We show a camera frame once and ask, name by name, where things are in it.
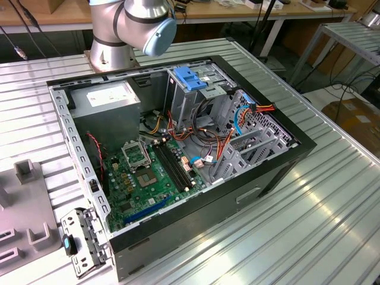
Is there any blue data wire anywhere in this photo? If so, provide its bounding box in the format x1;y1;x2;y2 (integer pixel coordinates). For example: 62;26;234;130
233;93;257;137

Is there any orange red power wire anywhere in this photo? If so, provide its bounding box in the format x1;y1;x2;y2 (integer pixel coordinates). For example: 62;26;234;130
216;100;277;163

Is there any grey metal disk bay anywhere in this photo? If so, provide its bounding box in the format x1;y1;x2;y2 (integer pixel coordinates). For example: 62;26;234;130
207;88;299;187

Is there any black RAM slot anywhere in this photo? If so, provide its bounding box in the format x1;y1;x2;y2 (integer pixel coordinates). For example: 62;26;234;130
151;140;188;193
159;138;194;191

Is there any grey optical drive cage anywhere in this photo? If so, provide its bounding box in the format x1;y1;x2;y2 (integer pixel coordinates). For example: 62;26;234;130
163;62;238;133

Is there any CPU socket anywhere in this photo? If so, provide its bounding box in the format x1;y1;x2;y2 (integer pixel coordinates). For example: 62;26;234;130
135;166;163;190

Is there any metal socket cover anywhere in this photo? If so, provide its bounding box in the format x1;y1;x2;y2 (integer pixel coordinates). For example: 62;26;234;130
121;141;150;172

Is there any blue plastic drive latch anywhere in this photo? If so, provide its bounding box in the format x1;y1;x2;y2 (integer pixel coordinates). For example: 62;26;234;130
173;66;208;91

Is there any black open PC case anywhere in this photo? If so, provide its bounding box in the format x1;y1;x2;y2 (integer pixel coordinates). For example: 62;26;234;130
46;55;318;282

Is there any blue expansion slot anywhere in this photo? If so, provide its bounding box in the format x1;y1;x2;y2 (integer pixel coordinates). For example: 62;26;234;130
123;194;172;226

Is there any green motherboard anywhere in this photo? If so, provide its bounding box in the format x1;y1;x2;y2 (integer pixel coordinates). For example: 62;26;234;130
102;138;208;233

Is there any grey power supply unit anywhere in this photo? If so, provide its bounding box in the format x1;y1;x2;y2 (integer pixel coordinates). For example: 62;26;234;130
68;80;142;153

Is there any black case fan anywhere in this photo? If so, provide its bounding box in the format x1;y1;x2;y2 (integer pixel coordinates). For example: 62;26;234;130
84;132;109;195

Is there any long wooden workbench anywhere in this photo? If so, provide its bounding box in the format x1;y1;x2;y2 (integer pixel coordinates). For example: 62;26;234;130
0;0;359;35

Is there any hinged metal slot retainer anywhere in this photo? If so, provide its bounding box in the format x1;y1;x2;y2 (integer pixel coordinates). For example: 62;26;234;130
60;207;113;280

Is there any small white box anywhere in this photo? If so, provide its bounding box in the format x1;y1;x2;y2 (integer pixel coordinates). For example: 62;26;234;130
245;0;286;10

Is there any black latch with blue mark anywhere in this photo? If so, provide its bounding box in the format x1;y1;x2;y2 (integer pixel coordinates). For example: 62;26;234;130
61;233;79;257

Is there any flat cardboard box with label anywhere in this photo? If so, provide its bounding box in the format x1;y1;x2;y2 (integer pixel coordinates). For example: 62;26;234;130
321;99;380;155

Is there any grey parts rack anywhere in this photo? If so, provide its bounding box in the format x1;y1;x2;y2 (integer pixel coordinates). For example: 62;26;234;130
0;159;60;270

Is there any metal slat side table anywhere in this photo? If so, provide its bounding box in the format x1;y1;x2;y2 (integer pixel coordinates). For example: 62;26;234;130
289;21;380;87

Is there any silver metal cylinder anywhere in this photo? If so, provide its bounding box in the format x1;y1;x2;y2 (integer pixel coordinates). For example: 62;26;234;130
359;2;380;28

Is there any short blue wire white label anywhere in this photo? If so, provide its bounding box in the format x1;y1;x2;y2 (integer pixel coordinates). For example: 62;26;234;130
188;154;215;170

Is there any black wire bundle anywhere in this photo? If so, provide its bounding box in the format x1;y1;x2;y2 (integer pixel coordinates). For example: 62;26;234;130
189;97;231;146

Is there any red orange wire bundle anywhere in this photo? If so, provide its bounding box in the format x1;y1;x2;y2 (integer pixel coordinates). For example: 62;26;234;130
166;110;197;142

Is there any yellow power wire bundle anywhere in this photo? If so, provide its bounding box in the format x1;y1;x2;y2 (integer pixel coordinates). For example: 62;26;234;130
147;114;164;135

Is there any red black twisted wire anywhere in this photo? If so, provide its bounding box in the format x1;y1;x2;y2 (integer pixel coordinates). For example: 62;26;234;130
85;132;105;182

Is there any black cable with silver plug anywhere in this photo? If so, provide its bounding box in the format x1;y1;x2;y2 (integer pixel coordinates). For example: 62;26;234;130
0;0;47;61

